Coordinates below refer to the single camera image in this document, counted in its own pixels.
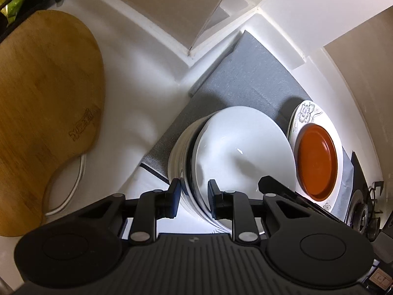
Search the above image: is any cream white bowl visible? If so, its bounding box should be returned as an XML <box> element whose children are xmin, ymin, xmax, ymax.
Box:
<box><xmin>167</xmin><ymin>113</ymin><xmax>230</xmax><ymax>233</ymax></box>

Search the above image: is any white bowl blue rim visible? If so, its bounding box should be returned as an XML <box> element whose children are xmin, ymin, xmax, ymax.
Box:
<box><xmin>186</xmin><ymin>106</ymin><xmax>296</xmax><ymax>233</ymax></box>

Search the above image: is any red-brown round plate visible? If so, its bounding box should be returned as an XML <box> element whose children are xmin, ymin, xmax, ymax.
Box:
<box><xmin>295</xmin><ymin>123</ymin><xmax>338</xmax><ymax>202</ymax></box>

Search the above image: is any black gas stove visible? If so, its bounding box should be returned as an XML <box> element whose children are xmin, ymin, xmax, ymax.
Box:
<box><xmin>344</xmin><ymin>151</ymin><xmax>392</xmax><ymax>242</ymax></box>

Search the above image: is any grey dish mat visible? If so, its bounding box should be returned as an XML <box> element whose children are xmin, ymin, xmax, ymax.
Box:
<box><xmin>142</xmin><ymin>33</ymin><xmax>353</xmax><ymax>219</ymax></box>

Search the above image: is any round wooden cutting board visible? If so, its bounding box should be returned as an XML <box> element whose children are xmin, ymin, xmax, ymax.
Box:
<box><xmin>1</xmin><ymin>10</ymin><xmax>105</xmax><ymax>237</ymax></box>

